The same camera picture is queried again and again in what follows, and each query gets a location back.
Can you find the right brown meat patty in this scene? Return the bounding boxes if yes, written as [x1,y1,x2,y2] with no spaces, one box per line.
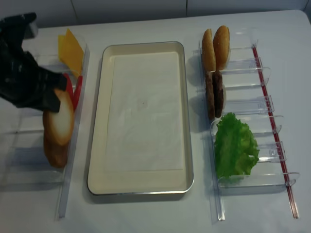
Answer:
[212,70,224,117]

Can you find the left clear acrylic rack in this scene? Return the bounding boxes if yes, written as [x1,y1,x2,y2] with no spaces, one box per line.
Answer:
[0,35,90,218]

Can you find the left brown meat patty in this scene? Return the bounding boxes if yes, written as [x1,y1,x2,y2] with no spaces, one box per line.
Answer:
[205,71,215,120]

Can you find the golden bun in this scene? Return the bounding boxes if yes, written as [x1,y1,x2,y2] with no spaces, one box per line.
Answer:
[202,29,216,71]
[213,25,230,70]

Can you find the black plastic-wrapped gripper body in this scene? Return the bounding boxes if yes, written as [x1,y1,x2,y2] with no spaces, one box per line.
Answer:
[0,12,53,109]

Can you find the white paper tray liner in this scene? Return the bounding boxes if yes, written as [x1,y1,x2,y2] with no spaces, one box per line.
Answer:
[105,52,183,171]

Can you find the right red tomato slice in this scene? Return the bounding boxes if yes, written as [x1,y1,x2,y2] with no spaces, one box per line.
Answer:
[72,76,83,110]

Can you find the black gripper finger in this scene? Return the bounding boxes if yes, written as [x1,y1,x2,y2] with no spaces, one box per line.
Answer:
[45,70,67,91]
[36,93,60,113]

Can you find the left golden bun top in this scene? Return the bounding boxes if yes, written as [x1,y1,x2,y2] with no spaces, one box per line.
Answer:
[202,29,216,71]

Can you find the rear yellow cheese slice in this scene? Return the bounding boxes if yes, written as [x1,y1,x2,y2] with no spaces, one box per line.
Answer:
[58,35,65,61]

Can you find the cream metal baking tray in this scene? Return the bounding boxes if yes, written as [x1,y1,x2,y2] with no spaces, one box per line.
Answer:
[87,41,194,195]

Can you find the clear acrylic rack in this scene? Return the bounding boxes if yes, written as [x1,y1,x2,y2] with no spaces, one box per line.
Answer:
[195,26,300,221]
[0,35,90,218]

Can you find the right clear acrylic rack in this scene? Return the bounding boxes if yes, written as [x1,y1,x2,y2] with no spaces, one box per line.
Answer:
[195,26,300,221]

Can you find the front yellow cheese slice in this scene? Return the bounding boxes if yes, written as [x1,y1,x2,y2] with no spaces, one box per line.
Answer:
[61,29,84,78]

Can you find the green lettuce leaf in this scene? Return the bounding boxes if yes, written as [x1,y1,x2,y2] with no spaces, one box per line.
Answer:
[214,113,259,178]

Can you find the yellow cheese slice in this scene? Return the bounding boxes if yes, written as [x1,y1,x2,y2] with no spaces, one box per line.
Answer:
[58,35,65,61]
[61,29,84,78]

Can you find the left red tomato slice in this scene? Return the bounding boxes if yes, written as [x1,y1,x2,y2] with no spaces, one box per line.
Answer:
[63,73,73,103]

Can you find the right golden bun top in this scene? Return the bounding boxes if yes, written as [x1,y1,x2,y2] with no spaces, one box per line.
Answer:
[213,25,230,70]

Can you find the brown bun half left rack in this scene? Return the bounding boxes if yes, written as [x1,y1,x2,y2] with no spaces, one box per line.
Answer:
[43,133,69,168]

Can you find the brown meat patty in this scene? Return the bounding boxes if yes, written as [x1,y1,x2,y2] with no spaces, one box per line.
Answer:
[212,70,224,117]
[205,71,215,120]

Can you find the red tomato slice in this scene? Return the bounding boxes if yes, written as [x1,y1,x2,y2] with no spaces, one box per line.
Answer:
[72,76,83,110]
[63,73,73,103]

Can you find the toasted bun bottom slice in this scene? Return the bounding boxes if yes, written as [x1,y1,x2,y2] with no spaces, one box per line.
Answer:
[43,88,75,147]

